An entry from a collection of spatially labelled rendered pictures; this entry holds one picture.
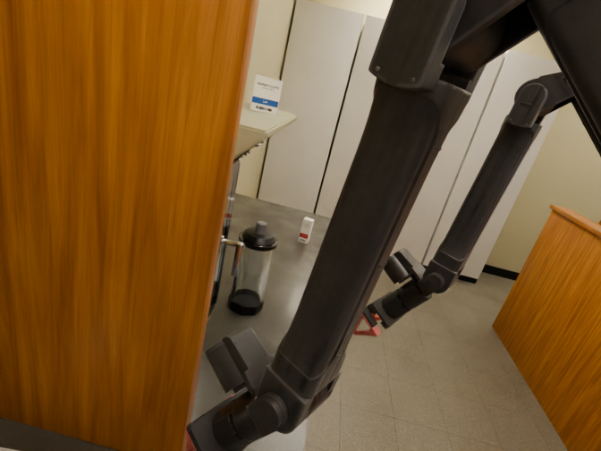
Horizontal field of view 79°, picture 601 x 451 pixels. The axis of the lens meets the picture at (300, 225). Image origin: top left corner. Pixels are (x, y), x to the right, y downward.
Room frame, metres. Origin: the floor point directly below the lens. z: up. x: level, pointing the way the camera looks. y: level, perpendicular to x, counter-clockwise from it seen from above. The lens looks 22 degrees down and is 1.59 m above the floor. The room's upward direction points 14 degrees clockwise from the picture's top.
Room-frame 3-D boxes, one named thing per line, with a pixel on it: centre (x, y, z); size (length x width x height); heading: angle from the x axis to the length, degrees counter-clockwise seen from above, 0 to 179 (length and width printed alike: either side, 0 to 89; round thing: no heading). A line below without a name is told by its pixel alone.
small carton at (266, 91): (0.72, 0.12, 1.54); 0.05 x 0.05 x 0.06; 12
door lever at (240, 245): (0.76, 0.14, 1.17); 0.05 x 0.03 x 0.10; 88
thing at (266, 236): (0.90, 0.10, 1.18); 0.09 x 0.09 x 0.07
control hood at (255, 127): (0.65, 0.13, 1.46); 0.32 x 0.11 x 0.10; 178
